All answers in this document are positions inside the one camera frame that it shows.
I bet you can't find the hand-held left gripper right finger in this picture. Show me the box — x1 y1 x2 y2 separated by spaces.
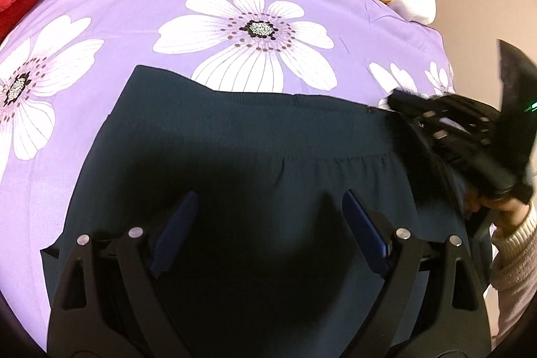
336 190 492 358

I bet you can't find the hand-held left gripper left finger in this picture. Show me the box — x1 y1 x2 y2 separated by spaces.
46 191 199 358

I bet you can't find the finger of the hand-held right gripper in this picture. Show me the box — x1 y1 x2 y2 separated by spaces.
413 122 520 201
387 90 503 134

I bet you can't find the dark navy zip jacket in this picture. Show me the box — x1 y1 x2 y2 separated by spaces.
40 64 492 358

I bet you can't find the person's right hand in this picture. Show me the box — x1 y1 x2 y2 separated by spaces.
472 190 534 235

